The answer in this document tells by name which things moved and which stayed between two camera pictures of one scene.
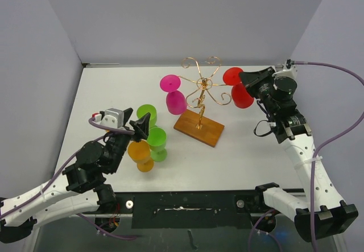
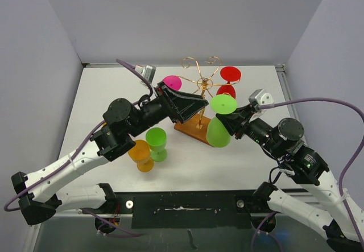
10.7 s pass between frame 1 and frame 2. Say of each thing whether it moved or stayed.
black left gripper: moved
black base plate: stayed
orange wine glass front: stayed
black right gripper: moved
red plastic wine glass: moved
